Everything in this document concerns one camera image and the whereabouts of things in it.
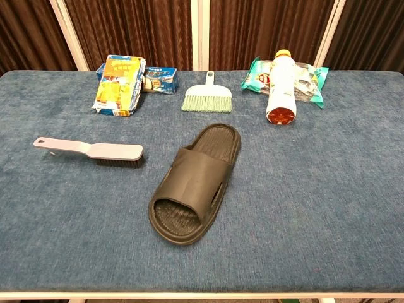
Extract black rubber slipper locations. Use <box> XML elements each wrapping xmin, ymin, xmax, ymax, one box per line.
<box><xmin>148</xmin><ymin>122</ymin><xmax>242</xmax><ymax>247</ymax></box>

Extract grey handled scrub brush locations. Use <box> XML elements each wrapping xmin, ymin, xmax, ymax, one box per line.
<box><xmin>33</xmin><ymin>136</ymin><xmax>146</xmax><ymax>169</ymax></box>

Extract small green hand broom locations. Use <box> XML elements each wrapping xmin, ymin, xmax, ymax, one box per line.
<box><xmin>180</xmin><ymin>71</ymin><xmax>234</xmax><ymax>114</ymax></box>

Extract blue cookie packet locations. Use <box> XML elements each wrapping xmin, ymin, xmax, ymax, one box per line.
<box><xmin>141</xmin><ymin>66</ymin><xmax>179</xmax><ymax>95</ymax></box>

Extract green snack bag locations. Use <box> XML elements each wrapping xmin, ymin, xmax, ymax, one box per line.
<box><xmin>241</xmin><ymin>56</ymin><xmax>330</xmax><ymax>109</ymax></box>

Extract white bottle with yellow cap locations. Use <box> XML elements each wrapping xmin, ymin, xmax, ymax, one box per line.
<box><xmin>265</xmin><ymin>49</ymin><xmax>298</xmax><ymax>126</ymax></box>

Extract yellow and blue snack box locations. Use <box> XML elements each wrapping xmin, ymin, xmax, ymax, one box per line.
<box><xmin>92</xmin><ymin>54</ymin><xmax>147</xmax><ymax>117</ymax></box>

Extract blue fabric table cover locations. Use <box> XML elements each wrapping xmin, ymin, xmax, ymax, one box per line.
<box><xmin>0</xmin><ymin>69</ymin><xmax>404</xmax><ymax>293</ymax></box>

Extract white partition frame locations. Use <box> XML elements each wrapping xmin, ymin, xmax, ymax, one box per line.
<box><xmin>49</xmin><ymin>0</ymin><xmax>347</xmax><ymax>72</ymax></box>

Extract white table frame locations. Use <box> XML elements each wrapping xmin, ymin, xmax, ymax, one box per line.
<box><xmin>0</xmin><ymin>291</ymin><xmax>404</xmax><ymax>303</ymax></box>

